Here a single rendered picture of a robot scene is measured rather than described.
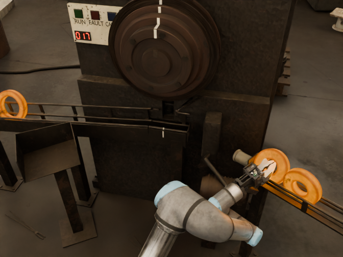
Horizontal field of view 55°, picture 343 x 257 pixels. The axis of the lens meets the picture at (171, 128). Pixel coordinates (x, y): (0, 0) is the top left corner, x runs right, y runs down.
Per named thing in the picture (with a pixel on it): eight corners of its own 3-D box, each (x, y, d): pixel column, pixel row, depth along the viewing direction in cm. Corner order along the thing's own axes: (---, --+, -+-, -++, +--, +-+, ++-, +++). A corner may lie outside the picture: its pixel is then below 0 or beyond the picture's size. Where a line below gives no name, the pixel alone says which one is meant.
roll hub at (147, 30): (129, 83, 145) (123, 21, 127) (192, 91, 140) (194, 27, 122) (125, 90, 141) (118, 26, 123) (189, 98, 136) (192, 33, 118)
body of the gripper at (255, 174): (266, 172, 133) (243, 189, 130) (266, 182, 139) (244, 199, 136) (252, 159, 137) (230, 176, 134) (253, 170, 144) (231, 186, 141)
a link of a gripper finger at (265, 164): (275, 155, 138) (259, 168, 136) (275, 162, 143) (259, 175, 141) (270, 150, 140) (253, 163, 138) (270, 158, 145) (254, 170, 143)
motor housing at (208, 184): (198, 229, 200) (204, 167, 166) (235, 236, 196) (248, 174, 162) (195, 248, 190) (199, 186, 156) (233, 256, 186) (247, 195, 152)
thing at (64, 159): (49, 223, 203) (14, 133, 158) (92, 210, 211) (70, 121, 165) (53, 251, 189) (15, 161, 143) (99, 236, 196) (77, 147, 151)
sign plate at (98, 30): (76, 40, 160) (68, 2, 149) (126, 45, 155) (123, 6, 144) (73, 42, 158) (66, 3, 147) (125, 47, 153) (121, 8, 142)
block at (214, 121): (203, 145, 175) (206, 108, 160) (219, 147, 174) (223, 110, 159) (200, 158, 167) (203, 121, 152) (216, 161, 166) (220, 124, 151)
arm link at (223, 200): (204, 209, 139) (201, 200, 132) (224, 194, 141) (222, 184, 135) (216, 223, 134) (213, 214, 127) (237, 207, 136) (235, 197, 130)
